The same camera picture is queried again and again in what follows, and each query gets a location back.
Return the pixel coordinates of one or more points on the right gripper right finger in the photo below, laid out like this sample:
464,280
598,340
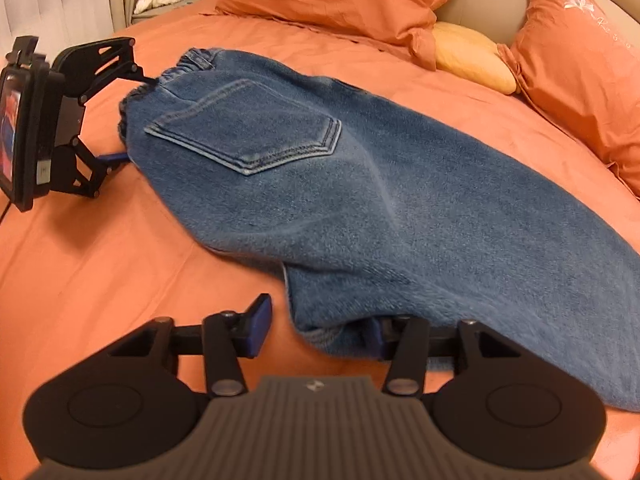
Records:
488,395

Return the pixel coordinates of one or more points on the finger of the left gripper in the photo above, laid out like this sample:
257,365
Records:
144,79
114,159

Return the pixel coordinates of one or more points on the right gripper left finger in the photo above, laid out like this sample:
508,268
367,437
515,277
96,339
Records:
144,393

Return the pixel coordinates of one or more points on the blue denim jeans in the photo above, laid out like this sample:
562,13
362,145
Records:
372,209

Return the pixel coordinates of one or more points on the phone screen on gripper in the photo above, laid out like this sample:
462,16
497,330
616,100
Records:
22,82

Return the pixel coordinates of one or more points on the orange bed sheet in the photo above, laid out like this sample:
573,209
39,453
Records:
76,274

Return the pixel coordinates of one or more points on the yellow cushion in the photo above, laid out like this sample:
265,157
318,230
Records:
470,55

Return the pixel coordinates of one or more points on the orange pillow with white print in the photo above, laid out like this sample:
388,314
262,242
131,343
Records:
582,75

